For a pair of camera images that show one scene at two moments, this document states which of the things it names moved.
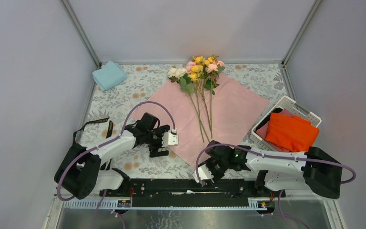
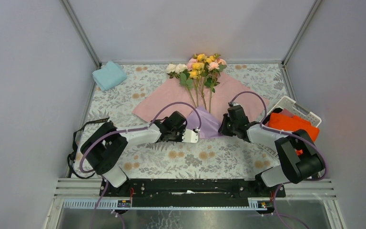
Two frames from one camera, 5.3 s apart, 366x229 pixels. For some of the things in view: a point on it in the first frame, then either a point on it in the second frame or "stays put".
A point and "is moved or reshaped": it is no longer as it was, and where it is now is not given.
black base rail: (189, 192) stays put
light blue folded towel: (110, 75) stays put
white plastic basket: (294, 109) stays put
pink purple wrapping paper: (228, 113) is moved or reshaped
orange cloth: (293, 133) stays put
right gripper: (217, 177) to (222, 129)
